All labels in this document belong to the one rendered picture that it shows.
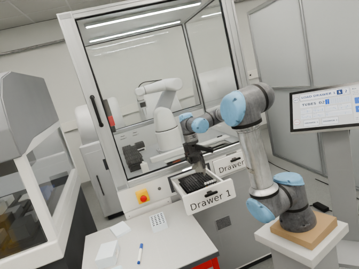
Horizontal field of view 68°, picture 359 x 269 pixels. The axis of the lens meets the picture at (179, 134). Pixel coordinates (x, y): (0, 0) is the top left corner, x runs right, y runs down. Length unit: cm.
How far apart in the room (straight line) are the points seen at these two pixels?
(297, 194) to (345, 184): 106
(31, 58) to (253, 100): 432
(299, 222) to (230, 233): 88
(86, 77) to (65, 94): 327
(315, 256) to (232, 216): 89
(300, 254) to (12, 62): 467
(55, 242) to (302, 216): 117
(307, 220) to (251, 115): 53
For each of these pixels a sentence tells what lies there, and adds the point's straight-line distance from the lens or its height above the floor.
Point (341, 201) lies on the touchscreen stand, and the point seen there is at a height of 37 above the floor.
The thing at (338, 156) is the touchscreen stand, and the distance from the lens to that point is 214.
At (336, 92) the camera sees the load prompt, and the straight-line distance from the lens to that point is 207.
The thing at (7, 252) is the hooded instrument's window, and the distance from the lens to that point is 163.
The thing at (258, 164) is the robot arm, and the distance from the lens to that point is 105.
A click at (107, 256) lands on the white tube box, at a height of 81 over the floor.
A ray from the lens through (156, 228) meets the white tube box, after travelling 153.
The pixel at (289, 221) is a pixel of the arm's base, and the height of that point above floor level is 84.
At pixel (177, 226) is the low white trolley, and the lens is 153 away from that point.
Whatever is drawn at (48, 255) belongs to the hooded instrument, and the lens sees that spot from 160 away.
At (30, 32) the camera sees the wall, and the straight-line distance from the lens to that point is 502.
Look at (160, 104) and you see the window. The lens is 165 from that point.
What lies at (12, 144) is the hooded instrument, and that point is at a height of 143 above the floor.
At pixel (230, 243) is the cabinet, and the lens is 210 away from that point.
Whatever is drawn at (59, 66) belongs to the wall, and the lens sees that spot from 488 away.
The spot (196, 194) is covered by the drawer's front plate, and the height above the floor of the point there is 92.
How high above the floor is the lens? 156
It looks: 13 degrees down
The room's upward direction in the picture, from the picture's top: 15 degrees counter-clockwise
